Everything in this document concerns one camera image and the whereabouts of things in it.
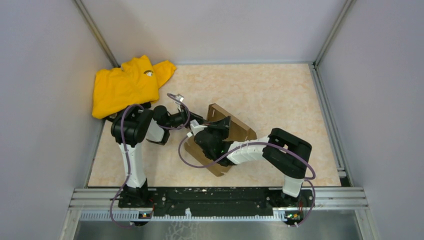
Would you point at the yellow shirt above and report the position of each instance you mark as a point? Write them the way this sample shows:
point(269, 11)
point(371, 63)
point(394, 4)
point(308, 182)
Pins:
point(136, 81)

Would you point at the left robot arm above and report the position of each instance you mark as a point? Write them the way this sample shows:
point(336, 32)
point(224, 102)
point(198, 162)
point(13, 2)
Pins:
point(130, 128)

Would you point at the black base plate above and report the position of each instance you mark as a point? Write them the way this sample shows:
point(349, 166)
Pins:
point(222, 201)

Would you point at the black garment under shirt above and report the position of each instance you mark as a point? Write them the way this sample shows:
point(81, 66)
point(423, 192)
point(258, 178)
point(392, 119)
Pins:
point(111, 118)

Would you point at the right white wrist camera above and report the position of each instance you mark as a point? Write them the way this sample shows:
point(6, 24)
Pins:
point(195, 128)

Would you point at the brown cardboard box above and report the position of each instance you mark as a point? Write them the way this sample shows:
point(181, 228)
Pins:
point(238, 131)

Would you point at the aluminium frame rail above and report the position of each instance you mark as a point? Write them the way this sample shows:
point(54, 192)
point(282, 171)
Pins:
point(98, 204)

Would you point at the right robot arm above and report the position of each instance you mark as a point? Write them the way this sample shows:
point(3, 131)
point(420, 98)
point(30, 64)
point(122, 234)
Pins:
point(283, 150)

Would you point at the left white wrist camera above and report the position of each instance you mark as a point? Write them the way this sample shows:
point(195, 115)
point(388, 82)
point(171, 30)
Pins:
point(179, 102)

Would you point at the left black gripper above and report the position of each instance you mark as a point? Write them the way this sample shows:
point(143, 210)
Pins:
point(193, 116)

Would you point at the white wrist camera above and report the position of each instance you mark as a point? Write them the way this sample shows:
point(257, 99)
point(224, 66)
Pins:
point(195, 128)
point(179, 102)

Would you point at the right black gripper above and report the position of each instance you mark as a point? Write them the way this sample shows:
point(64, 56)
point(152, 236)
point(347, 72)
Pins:
point(222, 125)

